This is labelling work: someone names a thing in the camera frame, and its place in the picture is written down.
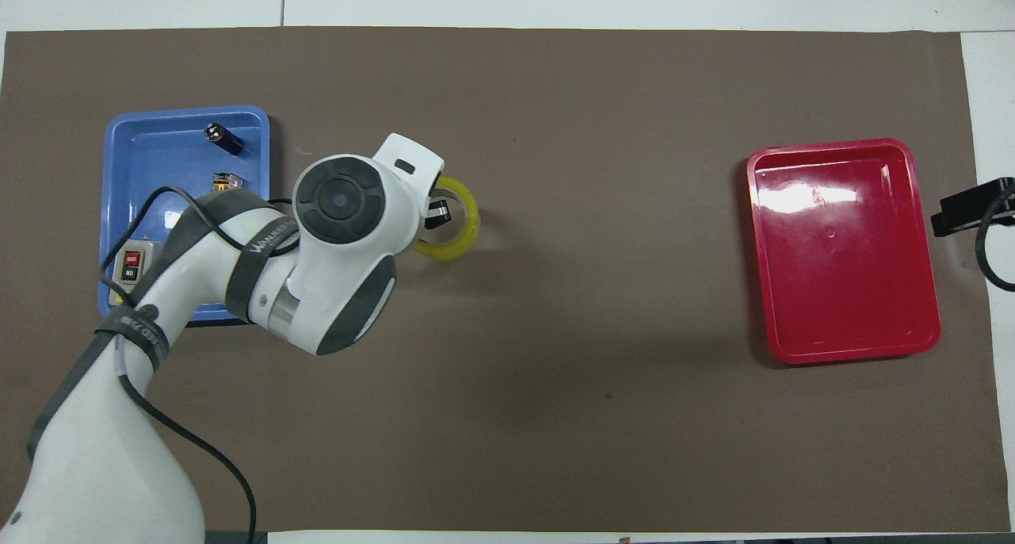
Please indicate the grey switch box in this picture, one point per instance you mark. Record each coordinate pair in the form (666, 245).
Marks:
(132, 266)

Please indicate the red plastic tray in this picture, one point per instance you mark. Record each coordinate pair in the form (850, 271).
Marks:
(840, 258)

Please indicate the small orange metal part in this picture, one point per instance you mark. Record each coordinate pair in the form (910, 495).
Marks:
(224, 183)

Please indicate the black stand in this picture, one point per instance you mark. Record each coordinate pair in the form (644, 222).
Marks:
(969, 205)

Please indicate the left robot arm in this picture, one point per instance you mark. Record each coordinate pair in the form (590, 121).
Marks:
(333, 250)

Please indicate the yellow tape roll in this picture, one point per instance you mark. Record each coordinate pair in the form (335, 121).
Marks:
(466, 231)

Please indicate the blue plastic tray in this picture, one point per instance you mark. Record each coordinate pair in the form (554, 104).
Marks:
(151, 155)

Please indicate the black cylindrical plug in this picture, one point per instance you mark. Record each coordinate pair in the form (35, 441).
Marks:
(224, 138)

